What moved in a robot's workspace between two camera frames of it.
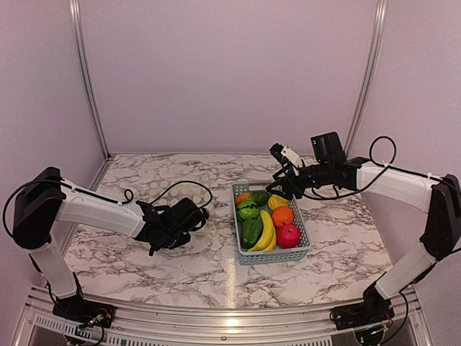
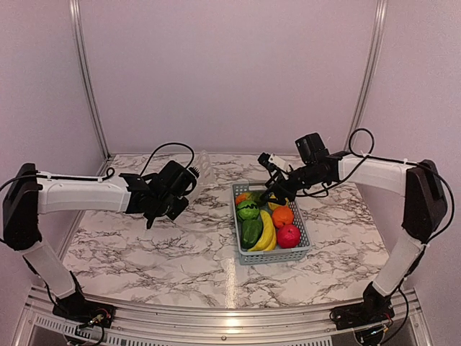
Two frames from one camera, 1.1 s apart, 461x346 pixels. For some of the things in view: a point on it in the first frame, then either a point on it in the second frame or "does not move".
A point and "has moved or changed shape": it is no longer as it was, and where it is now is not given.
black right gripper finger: x=283 y=183 -> x=274 y=195
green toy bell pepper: x=252 y=231 does not move
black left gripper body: x=175 y=237 -> x=166 y=209
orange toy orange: x=282 y=215 does not move
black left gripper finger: x=152 y=249 -> x=151 y=217
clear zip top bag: x=168 y=191 has moved or changed shape
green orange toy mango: x=261 y=198 does not move
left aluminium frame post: x=74 y=11 does not move
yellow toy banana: x=267 y=241 does not move
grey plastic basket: x=298 y=252 does not move
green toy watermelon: x=248 y=210 does not move
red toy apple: x=288 y=236 does not move
